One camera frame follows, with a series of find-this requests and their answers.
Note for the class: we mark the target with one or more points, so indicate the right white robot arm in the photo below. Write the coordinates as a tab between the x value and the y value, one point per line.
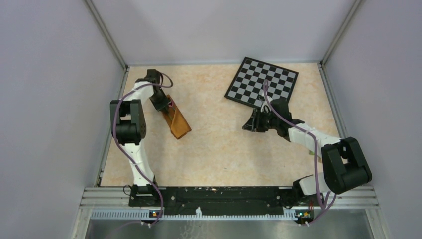
344	164

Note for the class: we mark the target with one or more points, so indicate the aluminium frame rail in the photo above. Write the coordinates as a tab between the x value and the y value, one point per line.
105	197

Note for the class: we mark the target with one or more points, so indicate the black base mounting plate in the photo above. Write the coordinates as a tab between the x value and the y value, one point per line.
220	201

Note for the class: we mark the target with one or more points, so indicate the brown cloth napkin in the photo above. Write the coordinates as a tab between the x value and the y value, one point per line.
175	120

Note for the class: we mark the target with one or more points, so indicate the white slotted cable duct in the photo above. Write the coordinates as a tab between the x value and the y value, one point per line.
146	215

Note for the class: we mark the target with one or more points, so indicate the black grey checkerboard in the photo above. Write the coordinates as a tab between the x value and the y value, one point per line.
247	85

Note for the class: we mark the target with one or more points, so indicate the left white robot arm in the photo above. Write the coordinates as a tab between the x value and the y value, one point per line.
128	127

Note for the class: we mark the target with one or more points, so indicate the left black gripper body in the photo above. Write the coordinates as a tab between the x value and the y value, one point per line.
159	100

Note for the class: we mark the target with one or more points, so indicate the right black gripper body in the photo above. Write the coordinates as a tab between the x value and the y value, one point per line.
265	121

